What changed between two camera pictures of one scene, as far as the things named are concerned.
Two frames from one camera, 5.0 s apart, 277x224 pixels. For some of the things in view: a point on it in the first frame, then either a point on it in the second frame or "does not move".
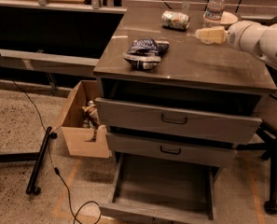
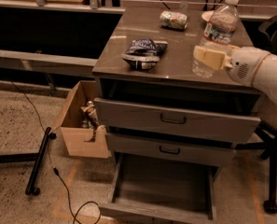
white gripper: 237,35 to 245,66
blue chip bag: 145,53 does not move
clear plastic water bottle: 214,10 to 218,30
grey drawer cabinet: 165,95 does not move
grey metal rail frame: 39,63 does not move
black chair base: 273,146 does not move
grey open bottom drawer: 157,190 does not move
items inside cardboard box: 91,119 does not move
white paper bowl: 228,18 to 207,15
